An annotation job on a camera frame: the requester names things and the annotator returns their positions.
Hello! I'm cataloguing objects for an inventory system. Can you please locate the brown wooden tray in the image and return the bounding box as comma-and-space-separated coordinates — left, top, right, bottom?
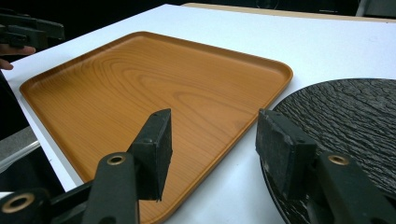
19, 31, 294, 224

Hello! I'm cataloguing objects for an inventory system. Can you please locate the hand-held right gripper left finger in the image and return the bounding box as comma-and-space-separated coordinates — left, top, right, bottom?
127, 107, 174, 203

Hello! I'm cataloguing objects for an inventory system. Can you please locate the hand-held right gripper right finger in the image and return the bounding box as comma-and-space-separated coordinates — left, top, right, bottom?
255, 108, 318, 200

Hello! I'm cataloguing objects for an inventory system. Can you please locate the black textured round plate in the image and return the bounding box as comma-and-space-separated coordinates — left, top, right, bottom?
260, 77, 396, 224

